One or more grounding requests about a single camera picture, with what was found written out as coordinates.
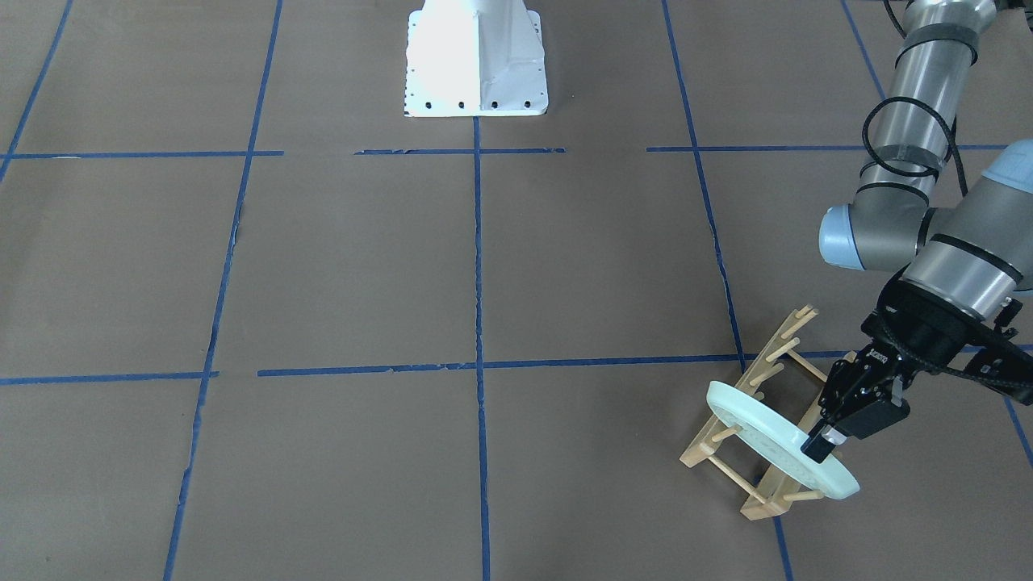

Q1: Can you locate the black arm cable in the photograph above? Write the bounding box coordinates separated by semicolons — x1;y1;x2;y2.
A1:
860;0;969;198

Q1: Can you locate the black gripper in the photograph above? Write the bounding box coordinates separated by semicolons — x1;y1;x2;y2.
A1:
801;278;981;464

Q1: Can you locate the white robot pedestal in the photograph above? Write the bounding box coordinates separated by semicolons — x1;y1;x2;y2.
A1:
404;1;550;118

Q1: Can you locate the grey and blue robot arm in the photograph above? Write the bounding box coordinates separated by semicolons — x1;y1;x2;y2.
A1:
801;1;1031;462

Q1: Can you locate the light green plate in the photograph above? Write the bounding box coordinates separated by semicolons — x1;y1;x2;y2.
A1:
707;380;860;500

